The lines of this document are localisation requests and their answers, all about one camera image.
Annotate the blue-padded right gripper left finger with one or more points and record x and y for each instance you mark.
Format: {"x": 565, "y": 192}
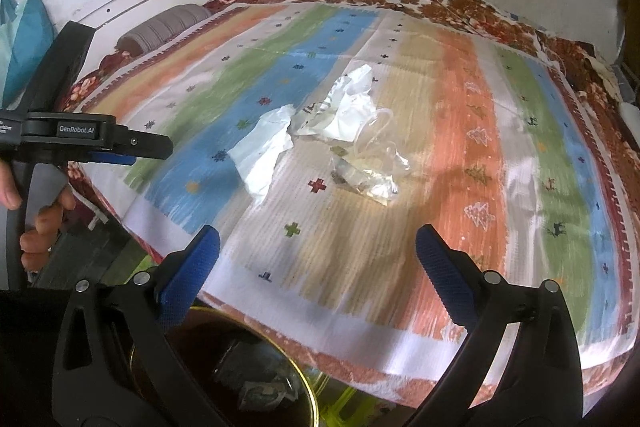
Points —
{"x": 182, "y": 274}

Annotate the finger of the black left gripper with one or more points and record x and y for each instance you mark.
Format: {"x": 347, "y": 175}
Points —
{"x": 129, "y": 145}

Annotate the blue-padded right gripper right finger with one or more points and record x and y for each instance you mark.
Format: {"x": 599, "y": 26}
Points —
{"x": 453, "y": 274}

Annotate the cream yellow snack wrapper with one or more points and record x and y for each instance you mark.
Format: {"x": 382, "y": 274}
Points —
{"x": 363, "y": 175}

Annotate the green white medicine box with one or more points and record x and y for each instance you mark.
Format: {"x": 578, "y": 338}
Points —
{"x": 267, "y": 396}

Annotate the gold-rimmed round trash bin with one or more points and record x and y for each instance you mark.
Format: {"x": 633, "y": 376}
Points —
{"x": 192, "y": 375}

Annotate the grey ribbed pillow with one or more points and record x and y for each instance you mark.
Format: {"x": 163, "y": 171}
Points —
{"x": 161, "y": 28}

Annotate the teal cloth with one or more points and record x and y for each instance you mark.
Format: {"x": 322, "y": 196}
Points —
{"x": 26, "y": 35}

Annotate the white tissue on mat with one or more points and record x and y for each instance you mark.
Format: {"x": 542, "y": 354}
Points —
{"x": 255, "y": 157}

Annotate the clear plastic cup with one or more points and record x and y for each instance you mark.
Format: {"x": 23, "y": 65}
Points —
{"x": 378, "y": 137}

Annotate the colourful striped bed mat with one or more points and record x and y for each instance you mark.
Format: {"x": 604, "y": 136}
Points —
{"x": 318, "y": 139}

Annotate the white crumpled plastic bag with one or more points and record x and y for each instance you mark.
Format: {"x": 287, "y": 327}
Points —
{"x": 343, "y": 112}

